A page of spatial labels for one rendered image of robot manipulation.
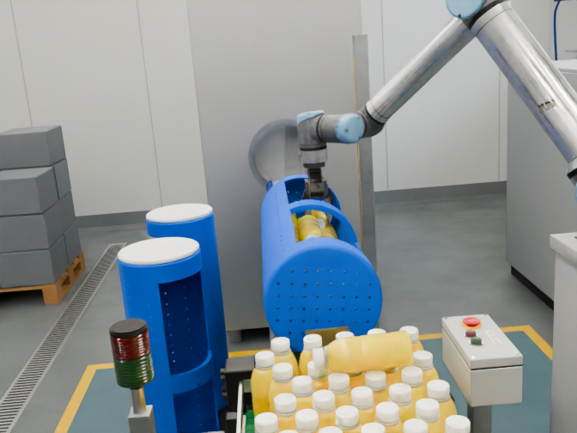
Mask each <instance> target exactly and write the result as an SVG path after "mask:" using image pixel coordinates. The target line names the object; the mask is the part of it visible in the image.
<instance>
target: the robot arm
mask: <svg viewBox="0 0 577 433"><path fill-rule="evenodd" d="M509 1H510V0H446V7H447V9H448V11H449V12H450V14H451V15H453V18H452V19H451V20H450V21H449V22H448V23H447V24H446V25H445V26H444V27H443V28H442V29H441V30H440V31H439V32H438V33H437V34H436V35H435V36H434V37H433V38H432V39H431V40H430V41H429V42H428V43H427V44H426V45H425V46H424V47H423V48H422V49H421V50H420V51H419V52H418V53H417V54H416V55H415V56H414V57H413V58H412V59H411V60H410V61H409V62H408V63H407V64H406V65H405V66H404V67H403V68H402V69H401V71H399V73H397V75H395V77H393V79H391V81H390V82H389V83H387V85H386V86H385V87H384V88H383V89H382V90H381V91H380V92H379V93H378V94H377V95H376V96H375V97H374V98H373V99H372V100H370V101H368V102H367V103H366V104H365V105H364V106H363V107H362V108H361V109H360V110H359V111H357V112H352V113H345V114H325V112H324V111H323V110H318V111H311V112H306V113H300V114H299V115H298V116H297V125H298V135H299V145H300V153H298V156H301V162H302V163H304V168H309V169H308V170H307V177H308V179H304V180H305V190H304V193H303V195H302V200H306V199H310V198H312V199H313V200H314V199H315V198H322V199H323V197H325V199H324V200H323V202H326V203H328V204H331V205H333V202H334V198H333V195H332V193H331V189H330V187H329V188H327V187H328V184H326V179H325V177H322V171H321V168H322V167H324V166H325V162H326V161H327V160H328V156H327V147H326V143H346V144H351V143H357V142H358V141H359V140H360V139H361V138H364V137H373V136H376V135H377V134H379V133H380V132H381V131H382V130H383V129H384V126H385V123H386V122H387V121H388V119H389V118H390V117H391V116H392V115H393V114H394V113H395V112H396V111H397V110H398V109H400V108H401V107H402V106H403V105H404V104H405V103H406V102H407V101H408V100H409V99H410V98H411V97H412V96H413V95H414V94H416V93H417V92H418V91H419V90H420V89H421V88H422V87H423V86H424V85H425V84H426V83H427V82H428V81H429V80H430V79H431V78H432V77H434V76H435V75H436V74H437V73H438V72H439V71H440V70H441V69H442V68H443V67H444V66H445V65H446V64H447V63H448V62H450V61H451V60H452V59H453V58H454V57H455V56H456V55H457V54H458V53H459V52H460V51H461V50H462V49H463V48H464V47H465V46H467V45H468V44H469V43H470V42H471V41H472V40H473V39H474V38H475V37H477V39H478V40H479V41H480V43H481V44H482V45H483V47H484V49H485V50H486V51H487V53H488V54H489V55H490V57H491V58H492V59H493V60H494V62H495V63H496V65H497V66H498V67H499V69H500V70H501V72H502V73H503V75H504V76H505V77H506V79H507V80H508V81H509V82H510V84H511V85H512V86H513V88H514V90H515V91H516V92H517V94H518V95H519V97H520V98H521V100H522V101H523V102H524V103H525V104H526V106H527V107H528V108H529V110H530V111H531V113H532V114H533V116H534V117H535V118H536V120H537V121H538V123H539V124H540V125H541V126H542V127H543V129H544V131H545V132H546V133H547V135H548V136H549V137H550V139H551V141H552V142H553V143H554V145H555V146H556V147H557V148H558V150H559V151H560V152H561V154H562V155H563V157H564V158H565V159H566V161H567V162H568V167H567V172H566V175H567V177H568V178H569V179H570V180H571V182H572V183H573V185H574V186H575V189H574V196H575V201H576V203H577V94H576V93H575V91H574V90H573V88H572V87H571V86H570V84H569V83H568V81H567V80H566V79H565V77H564V76H563V75H562V73H561V72H560V71H559V70H558V69H557V67H556V66H555V64H554V63H553V62H552V60H551V59H550V57H549V56H548V55H547V53H546V52H545V51H544V49H543V48H542V47H541V46H540V45H539V43H538V42H537V40H536V39H535V38H534V36H533V35H532V34H531V32H530V31H529V29H528V28H527V27H526V25H525V24H524V22H522V21H521V19H520V18H519V16H518V15H517V14H516V12H515V11H514V10H513V8H512V7H511V5H510V2H509Z"/></svg>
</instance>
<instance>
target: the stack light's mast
mask: <svg viewBox="0 0 577 433"><path fill-rule="evenodd" d="M147 328H148V323H147V322H146V321H145V320H141V319H126V320H121V321H118V322H116V323H114V324H113V325H112V326H111V327H110V328H109V333H110V334H111V335H112V336H113V337H115V338H130V337H134V336H137V335H139V334H141V333H143V332H144V331H145V330H146V329H147ZM144 386H145V385H144ZM144 386H141V387H135V388H129V389H130V390H131V398H132V405H133V410H134V413H135V414H142V413H145V412H146V411H147V407H146V401H145V395H144V388H143V387H144Z"/></svg>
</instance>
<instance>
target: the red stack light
mask: <svg viewBox="0 0 577 433"><path fill-rule="evenodd" d="M109 337H110V342H111V347H112V356H113V357H114V358H115V359H117V360H120V361H130V360H136V359H138V358H141V357H144V356H146V355H147V354H149V352H150V351H151V346H150V339H149V328H147V329H146V330H145V331H144V332H143V333H141V334H139V335H137V336H134V337H130V338H115V337H113V336H112V335H111V334H109Z"/></svg>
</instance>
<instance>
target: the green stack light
mask: <svg viewBox="0 0 577 433"><path fill-rule="evenodd" d="M112 359H113V365H114V370H115V375H116V382H117V384H118V385H119V386H121V387H124V388H135V387H141V386H144V385H146V384H148V383H150V382H151V381H152V380H153V379H154V377H155V372H154V365H153V358H152V352H151V351H150V352H149V354H147V355H146V356H144V357H141V358H138V359H136V360H130V361H120V360H117V359H115V358H114V357H112Z"/></svg>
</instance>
